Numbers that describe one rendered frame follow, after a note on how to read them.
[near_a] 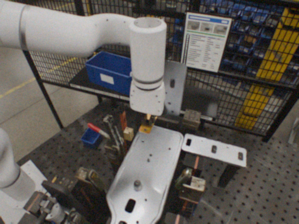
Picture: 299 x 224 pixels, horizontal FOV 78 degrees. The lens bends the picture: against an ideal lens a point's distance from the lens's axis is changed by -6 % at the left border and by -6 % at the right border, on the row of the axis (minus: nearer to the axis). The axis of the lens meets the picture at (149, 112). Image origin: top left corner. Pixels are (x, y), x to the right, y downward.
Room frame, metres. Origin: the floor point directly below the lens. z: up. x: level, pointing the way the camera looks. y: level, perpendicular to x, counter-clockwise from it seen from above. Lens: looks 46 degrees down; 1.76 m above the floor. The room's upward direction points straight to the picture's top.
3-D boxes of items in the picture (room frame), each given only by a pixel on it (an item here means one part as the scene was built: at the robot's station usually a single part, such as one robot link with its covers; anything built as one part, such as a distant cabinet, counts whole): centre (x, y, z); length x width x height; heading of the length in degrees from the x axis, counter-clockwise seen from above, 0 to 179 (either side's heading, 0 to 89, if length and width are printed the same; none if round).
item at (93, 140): (0.74, 0.36, 0.74); 0.11 x 0.10 x 0.09; 161
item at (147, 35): (0.44, 0.00, 1.53); 0.09 x 0.08 x 0.13; 11
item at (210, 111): (0.91, 0.05, 1.02); 0.90 x 0.22 x 0.03; 71
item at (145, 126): (0.44, 0.00, 1.26); 0.08 x 0.04 x 0.01; 161
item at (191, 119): (0.65, -0.21, 0.88); 0.08 x 0.08 x 0.36; 71
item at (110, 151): (0.49, 0.16, 0.88); 0.07 x 0.06 x 0.35; 71
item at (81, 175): (0.34, 0.24, 0.88); 0.11 x 0.09 x 0.37; 71
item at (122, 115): (0.59, 0.12, 0.95); 0.03 x 0.01 x 0.50; 161
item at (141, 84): (0.44, 0.01, 1.45); 0.09 x 0.08 x 0.03; 71
